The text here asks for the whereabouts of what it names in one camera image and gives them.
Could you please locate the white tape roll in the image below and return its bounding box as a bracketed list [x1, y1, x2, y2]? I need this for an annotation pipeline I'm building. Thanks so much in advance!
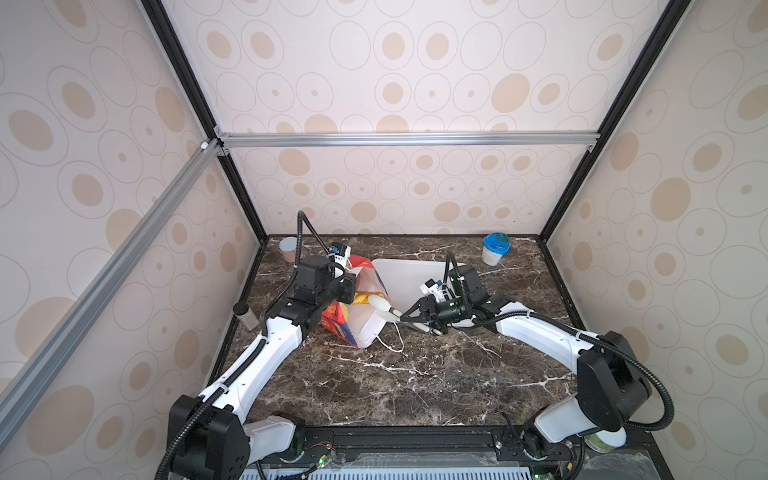
[584, 428, 627, 454]

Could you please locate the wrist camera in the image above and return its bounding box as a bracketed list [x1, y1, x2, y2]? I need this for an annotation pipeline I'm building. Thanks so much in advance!
[327, 242, 351, 278]
[419, 279, 452, 303]

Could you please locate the glass jar black lid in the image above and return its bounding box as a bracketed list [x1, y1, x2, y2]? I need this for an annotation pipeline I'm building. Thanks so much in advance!
[232, 301, 260, 331]

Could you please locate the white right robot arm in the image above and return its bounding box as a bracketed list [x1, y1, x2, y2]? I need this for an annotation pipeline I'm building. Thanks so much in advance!
[373, 259, 675, 458]

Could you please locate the red paper gift bag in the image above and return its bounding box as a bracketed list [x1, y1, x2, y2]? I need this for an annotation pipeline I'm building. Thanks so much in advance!
[320, 255, 396, 349]

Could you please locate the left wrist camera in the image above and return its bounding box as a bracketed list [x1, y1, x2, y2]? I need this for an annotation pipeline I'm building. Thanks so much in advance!
[327, 242, 351, 278]

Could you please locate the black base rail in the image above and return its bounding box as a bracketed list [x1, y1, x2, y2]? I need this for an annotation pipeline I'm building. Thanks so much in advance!
[243, 426, 672, 479]

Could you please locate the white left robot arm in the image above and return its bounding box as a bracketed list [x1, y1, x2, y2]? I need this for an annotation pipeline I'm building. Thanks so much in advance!
[155, 252, 356, 479]

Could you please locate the yellow twisted fake bread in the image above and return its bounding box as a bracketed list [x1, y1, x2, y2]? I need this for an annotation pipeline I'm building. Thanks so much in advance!
[352, 292, 376, 305]

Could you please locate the white cup blue lid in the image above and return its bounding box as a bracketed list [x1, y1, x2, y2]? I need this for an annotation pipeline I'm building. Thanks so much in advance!
[481, 232, 511, 267]

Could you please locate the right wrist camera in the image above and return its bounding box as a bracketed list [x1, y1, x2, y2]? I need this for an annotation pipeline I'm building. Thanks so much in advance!
[419, 279, 452, 303]

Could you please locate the black corner frame post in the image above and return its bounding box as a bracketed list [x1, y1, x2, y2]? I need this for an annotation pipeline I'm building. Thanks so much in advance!
[538, 0, 692, 245]
[139, 0, 269, 243]

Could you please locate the black corner frame post right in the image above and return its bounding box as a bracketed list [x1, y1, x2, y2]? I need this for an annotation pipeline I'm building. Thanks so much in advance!
[538, 0, 692, 245]

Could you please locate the black corner frame post left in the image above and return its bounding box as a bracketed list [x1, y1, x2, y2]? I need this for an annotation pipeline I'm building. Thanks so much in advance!
[139, 0, 269, 243]

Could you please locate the silver aluminium rail left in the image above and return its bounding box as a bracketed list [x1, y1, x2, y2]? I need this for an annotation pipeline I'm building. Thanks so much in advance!
[1, 138, 223, 449]

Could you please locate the silver aluminium rail back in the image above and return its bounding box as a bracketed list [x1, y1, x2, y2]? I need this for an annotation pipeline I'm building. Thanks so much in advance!
[204, 130, 600, 152]

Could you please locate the white cutting board tray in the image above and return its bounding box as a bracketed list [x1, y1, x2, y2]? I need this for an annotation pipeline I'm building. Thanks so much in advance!
[372, 258, 444, 312]

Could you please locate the silver aluminium rail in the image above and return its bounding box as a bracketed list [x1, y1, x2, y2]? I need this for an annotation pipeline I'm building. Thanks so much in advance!
[204, 130, 600, 152]
[1, 138, 223, 449]

